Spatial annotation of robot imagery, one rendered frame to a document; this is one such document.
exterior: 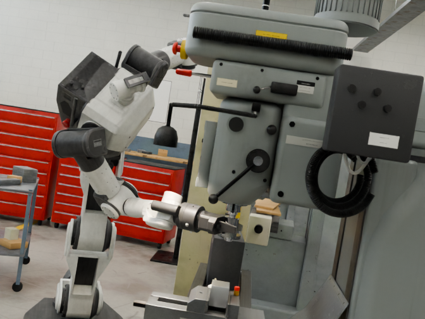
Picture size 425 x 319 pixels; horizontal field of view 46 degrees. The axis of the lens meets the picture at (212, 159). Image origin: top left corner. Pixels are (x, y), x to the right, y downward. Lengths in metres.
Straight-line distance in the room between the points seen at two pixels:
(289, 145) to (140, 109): 0.62
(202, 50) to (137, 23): 9.65
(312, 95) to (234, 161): 0.30
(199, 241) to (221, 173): 1.92
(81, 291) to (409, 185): 1.44
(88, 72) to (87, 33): 9.49
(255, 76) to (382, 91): 0.40
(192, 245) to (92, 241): 1.36
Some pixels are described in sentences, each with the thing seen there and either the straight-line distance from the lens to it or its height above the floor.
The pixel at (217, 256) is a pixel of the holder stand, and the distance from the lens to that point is 1.95.
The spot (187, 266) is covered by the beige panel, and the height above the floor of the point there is 0.61.
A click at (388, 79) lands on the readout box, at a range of 1.28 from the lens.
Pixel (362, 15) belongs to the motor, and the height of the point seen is 1.92.
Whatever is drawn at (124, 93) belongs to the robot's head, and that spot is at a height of 1.60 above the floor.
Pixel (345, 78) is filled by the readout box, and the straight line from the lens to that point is 1.25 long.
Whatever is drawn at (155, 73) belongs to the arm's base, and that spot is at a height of 1.70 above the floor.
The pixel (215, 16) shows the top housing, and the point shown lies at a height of 1.85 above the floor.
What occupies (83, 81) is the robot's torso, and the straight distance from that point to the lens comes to 1.85.
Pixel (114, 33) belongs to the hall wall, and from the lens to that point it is 11.20.
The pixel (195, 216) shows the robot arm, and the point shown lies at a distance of 1.63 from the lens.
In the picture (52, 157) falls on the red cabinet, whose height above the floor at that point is 0.89.
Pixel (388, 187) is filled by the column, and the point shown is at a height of 1.44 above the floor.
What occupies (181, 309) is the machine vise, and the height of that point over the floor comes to 1.01.
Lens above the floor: 1.52
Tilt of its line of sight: 3 degrees down
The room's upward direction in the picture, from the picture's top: 9 degrees clockwise
